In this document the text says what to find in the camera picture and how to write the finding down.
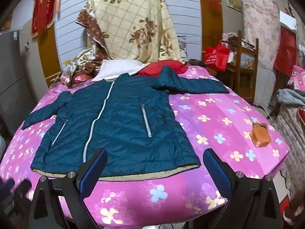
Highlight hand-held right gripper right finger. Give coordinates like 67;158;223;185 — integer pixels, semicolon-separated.
202;148;282;229

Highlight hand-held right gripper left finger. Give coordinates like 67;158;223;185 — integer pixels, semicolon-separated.
30;148;108;229

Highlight teal puffer jacket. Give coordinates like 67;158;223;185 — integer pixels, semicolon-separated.
22;65;230;181

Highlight pink floral bed sheet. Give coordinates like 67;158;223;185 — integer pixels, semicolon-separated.
0;63;291;229

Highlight orange snack packet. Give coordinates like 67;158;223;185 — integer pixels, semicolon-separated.
250;122;271;148

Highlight grey patterned bed cover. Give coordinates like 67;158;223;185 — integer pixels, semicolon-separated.
272;104;305;196

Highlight clear plastic bag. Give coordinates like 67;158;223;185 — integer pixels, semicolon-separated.
60;64;80;86

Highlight white pillow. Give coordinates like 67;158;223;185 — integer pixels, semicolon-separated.
92;60;149;82

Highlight red shopping bag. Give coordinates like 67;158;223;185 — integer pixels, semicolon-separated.
204;40;230;72

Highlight red padded garment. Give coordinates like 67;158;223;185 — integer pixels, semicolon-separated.
138;60;189;78

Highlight wooden chair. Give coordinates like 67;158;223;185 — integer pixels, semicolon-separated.
224;30;259;103

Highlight grey refrigerator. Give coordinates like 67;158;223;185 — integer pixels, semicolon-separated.
0;29;51;136

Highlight pink floral pillow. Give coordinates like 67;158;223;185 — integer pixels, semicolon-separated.
287;65;305;91

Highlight red hanging cloth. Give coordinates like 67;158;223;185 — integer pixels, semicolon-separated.
274;26;298;77

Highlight brown floral quilt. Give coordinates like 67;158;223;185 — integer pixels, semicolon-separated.
61;10;110;89

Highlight beige floral checked quilt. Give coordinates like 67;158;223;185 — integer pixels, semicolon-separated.
86;0;184;64

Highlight pink floral hanging blanket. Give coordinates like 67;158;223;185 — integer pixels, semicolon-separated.
239;0;282;72

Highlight white paper sheet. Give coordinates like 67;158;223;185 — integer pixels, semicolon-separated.
279;11;297;30

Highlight red tasselled banner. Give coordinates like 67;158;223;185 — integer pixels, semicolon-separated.
31;0;61;37

